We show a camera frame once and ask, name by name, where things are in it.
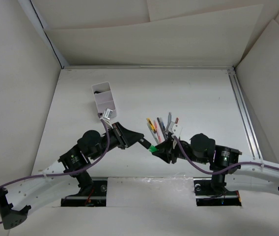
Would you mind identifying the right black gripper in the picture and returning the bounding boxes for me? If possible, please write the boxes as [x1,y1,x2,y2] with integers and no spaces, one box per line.
[152,137,208,164]

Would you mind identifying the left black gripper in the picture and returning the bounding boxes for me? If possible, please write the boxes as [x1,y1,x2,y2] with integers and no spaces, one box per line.
[90,122,143,160]

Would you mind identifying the black green highlighter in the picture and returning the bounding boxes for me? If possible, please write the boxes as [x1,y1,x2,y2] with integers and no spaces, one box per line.
[139,138,152,149]

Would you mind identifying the clear green pen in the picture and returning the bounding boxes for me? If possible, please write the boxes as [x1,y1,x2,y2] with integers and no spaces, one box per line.
[149,128,160,144]

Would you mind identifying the light blue mechanical pencil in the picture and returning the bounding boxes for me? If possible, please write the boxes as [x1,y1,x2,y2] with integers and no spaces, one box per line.
[166,112,172,131]

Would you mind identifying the green highlighter cap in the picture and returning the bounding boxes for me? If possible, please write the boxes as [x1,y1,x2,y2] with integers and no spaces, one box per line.
[148,145,158,153]

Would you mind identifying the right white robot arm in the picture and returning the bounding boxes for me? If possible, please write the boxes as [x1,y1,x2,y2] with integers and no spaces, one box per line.
[152,133,279,195]

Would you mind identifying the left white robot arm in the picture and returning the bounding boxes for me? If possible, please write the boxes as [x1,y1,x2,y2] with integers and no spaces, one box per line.
[0,122,151,230]

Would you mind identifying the yellow utility knife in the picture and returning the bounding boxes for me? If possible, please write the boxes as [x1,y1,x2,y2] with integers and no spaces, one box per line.
[146,118,157,133]

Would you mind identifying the clear pink pen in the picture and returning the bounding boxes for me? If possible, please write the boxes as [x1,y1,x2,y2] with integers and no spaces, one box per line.
[153,120,164,143]

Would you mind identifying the black blue pen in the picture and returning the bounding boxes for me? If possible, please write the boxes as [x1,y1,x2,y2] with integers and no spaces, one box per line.
[157,117,167,140]

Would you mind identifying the white three-compartment organizer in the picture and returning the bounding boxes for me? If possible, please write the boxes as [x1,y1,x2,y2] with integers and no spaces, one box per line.
[92,82,117,118]

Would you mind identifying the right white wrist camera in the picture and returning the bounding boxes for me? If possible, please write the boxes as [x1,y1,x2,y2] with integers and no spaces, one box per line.
[166,121,182,138]

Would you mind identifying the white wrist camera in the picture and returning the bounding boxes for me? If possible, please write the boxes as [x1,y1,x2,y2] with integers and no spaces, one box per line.
[102,108,113,120]
[166,121,182,138]

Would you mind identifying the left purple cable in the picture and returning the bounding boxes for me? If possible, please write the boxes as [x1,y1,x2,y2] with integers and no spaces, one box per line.
[0,112,111,226]

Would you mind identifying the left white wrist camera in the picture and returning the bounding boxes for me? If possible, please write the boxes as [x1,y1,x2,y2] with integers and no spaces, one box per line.
[102,108,113,120]

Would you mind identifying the aluminium rail right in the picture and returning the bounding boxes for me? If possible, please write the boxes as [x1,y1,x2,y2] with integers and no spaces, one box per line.
[227,67,263,159]

